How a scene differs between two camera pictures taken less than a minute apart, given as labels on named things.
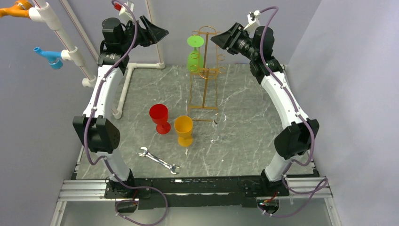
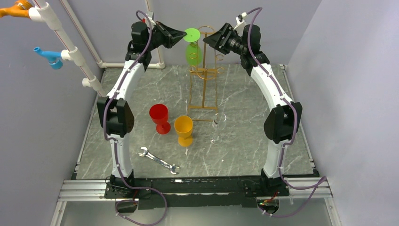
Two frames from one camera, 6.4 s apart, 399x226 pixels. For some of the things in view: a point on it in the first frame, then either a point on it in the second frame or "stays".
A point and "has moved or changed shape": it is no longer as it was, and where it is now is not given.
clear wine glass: x=219 y=123 stays
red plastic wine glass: x=159 y=114 stays
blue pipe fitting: x=55 y=59 stays
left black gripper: x=157 y=33 -> x=171 y=36
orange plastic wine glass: x=183 y=125 stays
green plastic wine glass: x=195 y=63 has moved or changed shape
